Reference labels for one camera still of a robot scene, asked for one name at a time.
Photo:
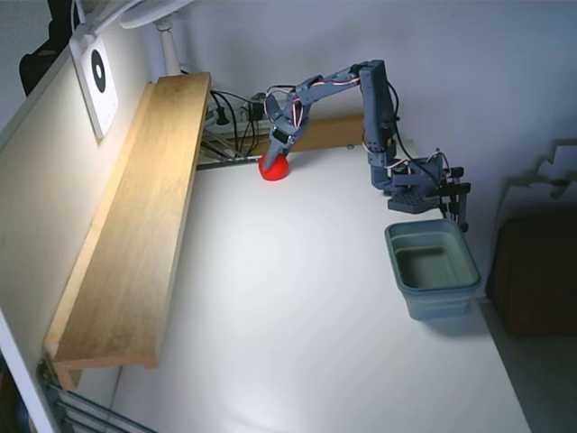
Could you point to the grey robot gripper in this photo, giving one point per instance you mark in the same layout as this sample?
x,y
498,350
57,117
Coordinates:
x,y
283,135

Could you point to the black table clamp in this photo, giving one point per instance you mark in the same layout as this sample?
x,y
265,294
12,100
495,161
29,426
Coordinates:
x,y
456,172
460,188

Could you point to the grey five-joint robot arm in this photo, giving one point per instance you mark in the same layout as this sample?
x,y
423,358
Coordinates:
x,y
376,104

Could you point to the black power plug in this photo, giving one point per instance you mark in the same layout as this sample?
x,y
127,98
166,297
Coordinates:
x,y
221,118

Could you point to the brown wooden board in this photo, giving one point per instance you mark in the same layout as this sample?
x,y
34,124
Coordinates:
x,y
333,133

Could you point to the red ball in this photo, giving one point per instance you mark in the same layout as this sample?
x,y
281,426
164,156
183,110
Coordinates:
x,y
279,173

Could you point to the long light wooden shelf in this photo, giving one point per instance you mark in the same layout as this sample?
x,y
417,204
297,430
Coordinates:
x,y
135,225

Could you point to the grey metal frame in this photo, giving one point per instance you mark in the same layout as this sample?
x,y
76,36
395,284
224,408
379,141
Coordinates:
x,y
90,412

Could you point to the white device with black circle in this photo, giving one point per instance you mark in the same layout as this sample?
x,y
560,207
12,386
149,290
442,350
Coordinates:
x,y
101,99

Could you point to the small wrist camera board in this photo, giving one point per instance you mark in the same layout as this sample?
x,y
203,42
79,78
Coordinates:
x,y
258,97

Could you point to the white power strip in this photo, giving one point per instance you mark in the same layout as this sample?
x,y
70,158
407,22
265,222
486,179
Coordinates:
x,y
239,124

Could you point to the grey perforated robot base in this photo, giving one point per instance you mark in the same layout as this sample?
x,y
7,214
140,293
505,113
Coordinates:
x,y
408,199

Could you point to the grey metal bracket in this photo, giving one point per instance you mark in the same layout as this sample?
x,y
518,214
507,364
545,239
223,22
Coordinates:
x,y
230,163

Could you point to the white desk lamp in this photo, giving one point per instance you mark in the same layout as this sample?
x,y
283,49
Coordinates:
x,y
170,49

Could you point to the grey plastic container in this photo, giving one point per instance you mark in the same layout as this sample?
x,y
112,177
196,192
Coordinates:
x,y
435,304

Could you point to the black power adapter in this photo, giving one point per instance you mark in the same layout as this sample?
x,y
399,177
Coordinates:
x,y
256,111

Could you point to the dark brown cabinet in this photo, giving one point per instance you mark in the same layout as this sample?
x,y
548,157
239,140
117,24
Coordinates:
x,y
536,279

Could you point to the grey diagonal metal rail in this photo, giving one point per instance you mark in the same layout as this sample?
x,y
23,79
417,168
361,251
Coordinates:
x,y
216,148

